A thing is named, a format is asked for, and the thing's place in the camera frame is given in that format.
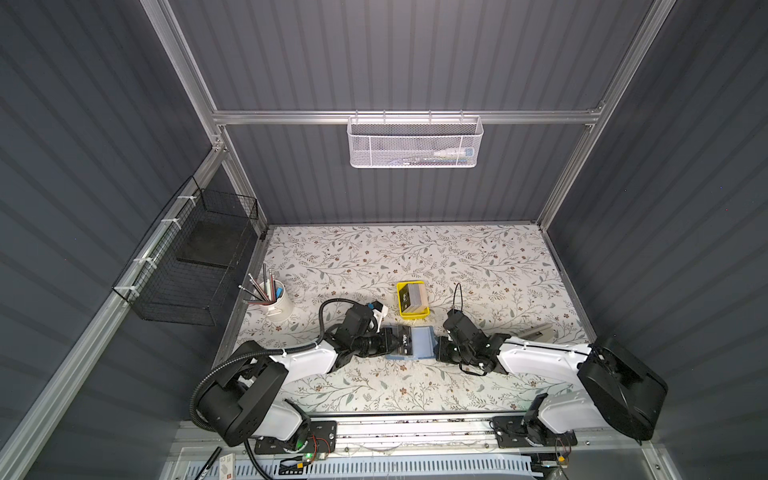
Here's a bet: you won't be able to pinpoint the blue leather card holder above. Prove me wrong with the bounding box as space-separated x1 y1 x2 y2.
385 325 438 361

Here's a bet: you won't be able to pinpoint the yellow plastic card tray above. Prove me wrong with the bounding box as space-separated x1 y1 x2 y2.
396 281 430 320

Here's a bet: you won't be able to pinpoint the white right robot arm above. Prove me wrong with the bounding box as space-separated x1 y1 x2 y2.
434 309 668 446

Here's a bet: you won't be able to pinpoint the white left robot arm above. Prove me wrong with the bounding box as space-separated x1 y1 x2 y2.
189 298 411 452

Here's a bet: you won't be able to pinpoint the white pen cup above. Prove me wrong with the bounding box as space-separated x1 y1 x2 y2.
260 280 294 321

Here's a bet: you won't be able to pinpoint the pens in cup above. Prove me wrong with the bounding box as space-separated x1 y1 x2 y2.
238 265 286 306

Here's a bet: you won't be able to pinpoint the white tube in basket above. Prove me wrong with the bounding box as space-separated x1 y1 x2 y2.
408 147 476 165

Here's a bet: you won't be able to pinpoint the black corrugated cable hose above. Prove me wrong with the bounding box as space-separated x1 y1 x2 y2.
188 297 364 430

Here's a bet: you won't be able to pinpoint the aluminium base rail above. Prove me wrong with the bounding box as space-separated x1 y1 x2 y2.
169 411 641 458

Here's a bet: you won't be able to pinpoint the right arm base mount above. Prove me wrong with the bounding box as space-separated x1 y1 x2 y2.
489 415 578 451

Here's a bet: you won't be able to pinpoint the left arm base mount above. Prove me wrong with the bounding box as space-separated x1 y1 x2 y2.
253 420 338 455

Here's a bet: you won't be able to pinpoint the black wire mesh basket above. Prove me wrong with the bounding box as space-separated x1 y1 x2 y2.
113 181 260 327

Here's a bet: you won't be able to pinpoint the white wire mesh basket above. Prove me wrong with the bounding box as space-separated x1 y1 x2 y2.
346 113 484 169

